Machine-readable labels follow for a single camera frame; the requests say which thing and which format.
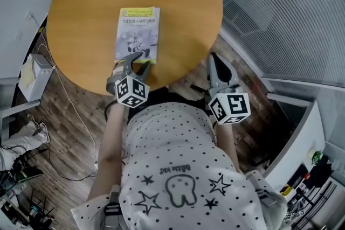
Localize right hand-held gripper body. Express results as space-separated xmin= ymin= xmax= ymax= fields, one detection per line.
xmin=206 ymin=72 xmax=252 ymax=126

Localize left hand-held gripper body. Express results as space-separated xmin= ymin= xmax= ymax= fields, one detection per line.
xmin=106 ymin=58 xmax=151 ymax=109

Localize paperback book with robot cover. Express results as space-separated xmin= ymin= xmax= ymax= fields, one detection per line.
xmin=114 ymin=6 xmax=161 ymax=65

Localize person's left forearm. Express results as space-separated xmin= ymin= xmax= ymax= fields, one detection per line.
xmin=86 ymin=101 xmax=128 ymax=204

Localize person's right forearm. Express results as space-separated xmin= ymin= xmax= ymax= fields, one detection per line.
xmin=215 ymin=121 xmax=243 ymax=173

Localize person's black trousers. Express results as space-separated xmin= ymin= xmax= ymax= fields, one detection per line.
xmin=126 ymin=86 xmax=209 ymax=125

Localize white dotted t-shirt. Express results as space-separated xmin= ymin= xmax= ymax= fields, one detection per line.
xmin=70 ymin=101 xmax=288 ymax=230

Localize white cabinet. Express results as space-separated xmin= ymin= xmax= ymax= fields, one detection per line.
xmin=263 ymin=99 xmax=327 ymax=179

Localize green tape roll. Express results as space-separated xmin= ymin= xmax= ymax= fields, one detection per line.
xmin=307 ymin=148 xmax=323 ymax=165

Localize white box with paper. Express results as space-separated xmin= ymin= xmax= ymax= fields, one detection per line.
xmin=18 ymin=53 xmax=54 ymax=102

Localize grey desk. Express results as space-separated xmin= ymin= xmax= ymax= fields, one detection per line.
xmin=0 ymin=77 xmax=42 ymax=133

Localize white cable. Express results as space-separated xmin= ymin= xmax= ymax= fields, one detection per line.
xmin=34 ymin=29 xmax=98 ymax=171

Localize grey shoulder strap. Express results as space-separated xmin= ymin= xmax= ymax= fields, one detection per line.
xmin=244 ymin=171 xmax=279 ymax=208
xmin=103 ymin=184 xmax=122 ymax=230

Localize black cable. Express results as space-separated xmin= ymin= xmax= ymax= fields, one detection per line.
xmin=26 ymin=148 xmax=97 ymax=181

